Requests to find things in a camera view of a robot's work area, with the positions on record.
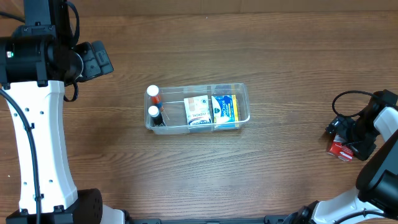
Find red white medicine box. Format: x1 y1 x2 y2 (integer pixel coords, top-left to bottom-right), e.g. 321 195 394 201
326 134 354 162

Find orange tube white cap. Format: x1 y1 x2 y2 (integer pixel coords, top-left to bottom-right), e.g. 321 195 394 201
147 85 164 111

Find black bottle white cap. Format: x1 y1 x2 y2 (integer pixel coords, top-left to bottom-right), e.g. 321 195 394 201
148 106 165 126

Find white blue plaster box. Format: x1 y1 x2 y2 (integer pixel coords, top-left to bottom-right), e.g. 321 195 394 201
184 95 212 126

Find blue yellow lozenge box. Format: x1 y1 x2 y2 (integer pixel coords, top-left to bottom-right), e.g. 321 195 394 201
211 95 239 129

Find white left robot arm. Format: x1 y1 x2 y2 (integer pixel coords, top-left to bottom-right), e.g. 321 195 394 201
1 0 128 224

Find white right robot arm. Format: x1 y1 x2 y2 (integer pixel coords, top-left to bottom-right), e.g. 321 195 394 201
305 90 397 223

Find clear plastic container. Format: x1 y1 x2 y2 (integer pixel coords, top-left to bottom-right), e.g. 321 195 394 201
144 83 251 134

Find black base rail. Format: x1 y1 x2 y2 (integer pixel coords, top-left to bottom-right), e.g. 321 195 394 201
126 213 310 224

